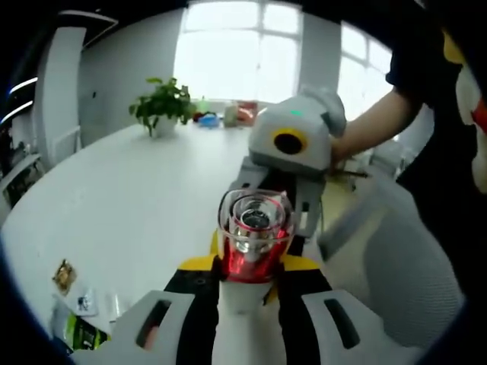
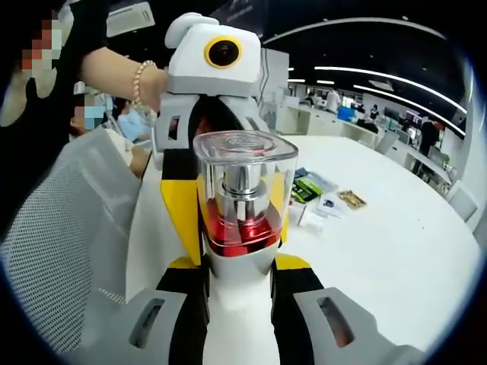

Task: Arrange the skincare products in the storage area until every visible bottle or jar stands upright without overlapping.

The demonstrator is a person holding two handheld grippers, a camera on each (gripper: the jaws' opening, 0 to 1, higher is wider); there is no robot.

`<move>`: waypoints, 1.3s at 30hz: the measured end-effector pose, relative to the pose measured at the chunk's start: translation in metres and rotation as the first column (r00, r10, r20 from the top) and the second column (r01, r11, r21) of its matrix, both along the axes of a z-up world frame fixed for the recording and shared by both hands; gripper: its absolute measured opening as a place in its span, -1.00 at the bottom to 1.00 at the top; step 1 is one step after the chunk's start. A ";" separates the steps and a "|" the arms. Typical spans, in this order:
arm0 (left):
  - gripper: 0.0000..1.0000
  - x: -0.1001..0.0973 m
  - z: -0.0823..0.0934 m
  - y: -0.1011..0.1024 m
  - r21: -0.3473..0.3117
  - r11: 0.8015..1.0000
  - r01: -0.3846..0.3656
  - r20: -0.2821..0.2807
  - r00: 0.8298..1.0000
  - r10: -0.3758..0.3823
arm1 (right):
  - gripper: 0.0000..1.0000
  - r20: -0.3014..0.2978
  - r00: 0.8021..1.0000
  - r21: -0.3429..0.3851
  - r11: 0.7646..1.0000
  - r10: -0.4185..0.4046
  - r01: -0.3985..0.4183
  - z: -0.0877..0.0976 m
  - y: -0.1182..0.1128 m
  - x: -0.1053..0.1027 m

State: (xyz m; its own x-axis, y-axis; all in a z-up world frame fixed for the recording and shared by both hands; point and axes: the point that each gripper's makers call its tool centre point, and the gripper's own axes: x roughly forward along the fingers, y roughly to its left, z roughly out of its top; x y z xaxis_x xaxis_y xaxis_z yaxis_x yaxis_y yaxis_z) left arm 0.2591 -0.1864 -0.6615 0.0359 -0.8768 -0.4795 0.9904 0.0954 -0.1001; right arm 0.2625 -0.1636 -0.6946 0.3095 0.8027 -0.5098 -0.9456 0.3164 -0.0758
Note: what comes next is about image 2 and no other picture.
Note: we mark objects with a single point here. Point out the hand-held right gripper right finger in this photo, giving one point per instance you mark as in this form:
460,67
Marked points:
296,304

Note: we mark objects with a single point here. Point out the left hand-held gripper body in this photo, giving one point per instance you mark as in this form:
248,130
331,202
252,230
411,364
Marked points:
190,72

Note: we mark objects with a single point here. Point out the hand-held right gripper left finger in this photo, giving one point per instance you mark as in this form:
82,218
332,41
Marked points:
182,304

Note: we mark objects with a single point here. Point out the red collar skincare bottle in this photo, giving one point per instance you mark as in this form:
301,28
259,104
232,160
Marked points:
243,296

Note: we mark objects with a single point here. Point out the green black skincare sachet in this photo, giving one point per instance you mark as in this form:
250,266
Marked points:
308,186

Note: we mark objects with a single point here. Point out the clear skincare sachet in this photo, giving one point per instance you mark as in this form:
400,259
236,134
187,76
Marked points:
330,205

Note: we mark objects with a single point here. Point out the gold skincare sachet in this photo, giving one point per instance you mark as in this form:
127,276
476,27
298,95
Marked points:
352,198

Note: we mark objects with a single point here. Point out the person's left hand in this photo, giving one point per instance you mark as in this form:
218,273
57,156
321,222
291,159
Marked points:
154,89

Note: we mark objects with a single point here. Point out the ceiling air vent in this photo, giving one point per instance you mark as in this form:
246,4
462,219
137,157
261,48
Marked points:
131,17

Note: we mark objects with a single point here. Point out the blue plastic bin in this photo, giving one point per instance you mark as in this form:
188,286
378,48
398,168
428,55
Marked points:
347,114

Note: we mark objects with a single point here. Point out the white mesh office chair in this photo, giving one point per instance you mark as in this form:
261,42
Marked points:
57,235

